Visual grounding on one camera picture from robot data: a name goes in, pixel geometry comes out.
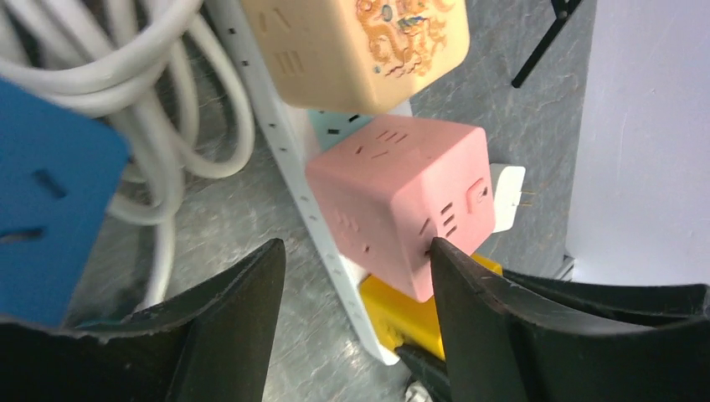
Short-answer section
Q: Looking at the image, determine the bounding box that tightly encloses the teal power strip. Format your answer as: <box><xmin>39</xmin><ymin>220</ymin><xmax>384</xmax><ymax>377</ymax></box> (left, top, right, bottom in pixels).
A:
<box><xmin>75</xmin><ymin>318</ymin><xmax>123</xmax><ymax>329</ymax></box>

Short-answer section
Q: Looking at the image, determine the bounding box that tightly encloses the white adapter plug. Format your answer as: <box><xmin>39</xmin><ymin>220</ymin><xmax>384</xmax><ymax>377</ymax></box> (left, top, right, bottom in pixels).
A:
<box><xmin>490</xmin><ymin>163</ymin><xmax>527</xmax><ymax>234</ymax></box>

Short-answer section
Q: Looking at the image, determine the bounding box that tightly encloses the pink cube socket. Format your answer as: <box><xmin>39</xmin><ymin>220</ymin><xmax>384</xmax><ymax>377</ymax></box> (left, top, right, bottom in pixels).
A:
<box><xmin>306</xmin><ymin>115</ymin><xmax>496</xmax><ymax>302</ymax></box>

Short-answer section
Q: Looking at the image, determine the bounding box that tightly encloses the white coiled cord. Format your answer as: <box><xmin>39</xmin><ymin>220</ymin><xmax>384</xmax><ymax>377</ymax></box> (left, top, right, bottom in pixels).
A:
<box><xmin>0</xmin><ymin>0</ymin><xmax>256</xmax><ymax>312</ymax></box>

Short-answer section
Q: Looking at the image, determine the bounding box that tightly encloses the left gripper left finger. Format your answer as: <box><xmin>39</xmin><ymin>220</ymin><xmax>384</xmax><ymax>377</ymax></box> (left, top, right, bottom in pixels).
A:
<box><xmin>1</xmin><ymin>239</ymin><xmax>286</xmax><ymax>401</ymax></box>

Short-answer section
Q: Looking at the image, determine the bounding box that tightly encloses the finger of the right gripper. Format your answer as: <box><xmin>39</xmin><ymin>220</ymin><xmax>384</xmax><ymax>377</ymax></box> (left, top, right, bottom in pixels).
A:
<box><xmin>503</xmin><ymin>271</ymin><xmax>709</xmax><ymax>319</ymax></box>
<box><xmin>396</xmin><ymin>344</ymin><xmax>452</xmax><ymax>402</ymax></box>

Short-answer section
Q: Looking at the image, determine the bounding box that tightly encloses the black tripod stand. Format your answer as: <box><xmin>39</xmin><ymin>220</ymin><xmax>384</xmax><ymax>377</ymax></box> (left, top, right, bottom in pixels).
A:
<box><xmin>511</xmin><ymin>0</ymin><xmax>583</xmax><ymax>89</ymax></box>

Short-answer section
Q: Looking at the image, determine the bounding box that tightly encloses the beige dragon cube socket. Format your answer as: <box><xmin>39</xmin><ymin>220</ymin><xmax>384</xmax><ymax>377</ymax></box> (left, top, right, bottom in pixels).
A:
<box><xmin>241</xmin><ymin>0</ymin><xmax>470</xmax><ymax>114</ymax></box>

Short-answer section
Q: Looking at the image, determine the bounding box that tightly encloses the yellow cube socket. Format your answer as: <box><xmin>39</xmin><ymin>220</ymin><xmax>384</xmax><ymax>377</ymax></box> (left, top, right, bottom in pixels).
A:
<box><xmin>359</xmin><ymin>254</ymin><xmax>504</xmax><ymax>362</ymax></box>

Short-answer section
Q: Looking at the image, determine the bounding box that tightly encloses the blue cube socket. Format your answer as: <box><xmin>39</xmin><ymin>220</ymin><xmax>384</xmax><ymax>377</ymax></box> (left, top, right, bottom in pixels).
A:
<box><xmin>1</xmin><ymin>81</ymin><xmax>129</xmax><ymax>327</ymax></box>

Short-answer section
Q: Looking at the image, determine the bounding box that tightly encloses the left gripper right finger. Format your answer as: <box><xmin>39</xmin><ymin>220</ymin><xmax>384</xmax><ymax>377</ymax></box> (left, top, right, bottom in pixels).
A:
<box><xmin>430</xmin><ymin>238</ymin><xmax>709</xmax><ymax>401</ymax></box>

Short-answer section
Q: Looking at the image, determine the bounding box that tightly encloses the white long power strip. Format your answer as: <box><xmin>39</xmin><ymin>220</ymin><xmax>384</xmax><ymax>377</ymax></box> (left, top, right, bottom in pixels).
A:
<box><xmin>205</xmin><ymin>1</ymin><xmax>399</xmax><ymax>365</ymax></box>

